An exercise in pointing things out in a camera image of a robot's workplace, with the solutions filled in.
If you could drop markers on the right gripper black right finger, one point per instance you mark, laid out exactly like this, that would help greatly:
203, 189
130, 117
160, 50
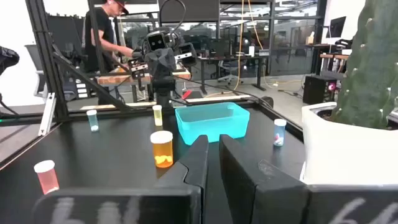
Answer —
245, 174

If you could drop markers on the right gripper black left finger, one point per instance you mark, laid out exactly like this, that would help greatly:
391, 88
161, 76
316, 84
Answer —
192, 161

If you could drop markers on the small white bottle top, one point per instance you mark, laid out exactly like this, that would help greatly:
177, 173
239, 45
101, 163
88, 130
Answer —
279, 133

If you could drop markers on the small white bottle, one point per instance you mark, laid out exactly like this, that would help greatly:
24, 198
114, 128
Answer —
279, 133
158, 116

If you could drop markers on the pink pill bottle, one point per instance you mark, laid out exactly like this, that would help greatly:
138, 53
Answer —
47, 179

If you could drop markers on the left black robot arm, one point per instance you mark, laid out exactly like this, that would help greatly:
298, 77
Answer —
163, 90

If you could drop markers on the teal plastic bin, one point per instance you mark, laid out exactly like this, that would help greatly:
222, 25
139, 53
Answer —
214, 127

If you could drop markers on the small red object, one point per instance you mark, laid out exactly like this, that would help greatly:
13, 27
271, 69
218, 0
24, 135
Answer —
186, 94

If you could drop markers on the wooden workbench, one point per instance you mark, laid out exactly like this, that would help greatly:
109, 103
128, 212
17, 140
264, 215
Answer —
112, 79

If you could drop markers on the person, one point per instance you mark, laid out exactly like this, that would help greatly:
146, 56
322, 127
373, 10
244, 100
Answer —
99, 31

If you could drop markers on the black office desk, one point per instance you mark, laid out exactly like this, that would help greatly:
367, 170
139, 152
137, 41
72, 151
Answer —
230, 58

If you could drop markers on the grey office chair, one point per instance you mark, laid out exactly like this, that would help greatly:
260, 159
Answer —
37, 71
230, 73

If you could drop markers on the white plant pot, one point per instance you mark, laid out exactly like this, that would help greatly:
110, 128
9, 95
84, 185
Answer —
342, 149

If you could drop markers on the black computer tower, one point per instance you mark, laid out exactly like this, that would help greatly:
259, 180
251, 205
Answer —
317, 88

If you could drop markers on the white aluminium bar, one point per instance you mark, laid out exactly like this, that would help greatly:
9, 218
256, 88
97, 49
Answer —
48, 115

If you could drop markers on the green cactus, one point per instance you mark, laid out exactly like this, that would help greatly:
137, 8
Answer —
370, 77

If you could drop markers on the black computer monitor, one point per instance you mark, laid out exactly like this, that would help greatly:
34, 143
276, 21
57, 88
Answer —
337, 26

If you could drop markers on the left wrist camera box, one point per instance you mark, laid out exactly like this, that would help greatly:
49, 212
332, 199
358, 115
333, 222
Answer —
156, 41

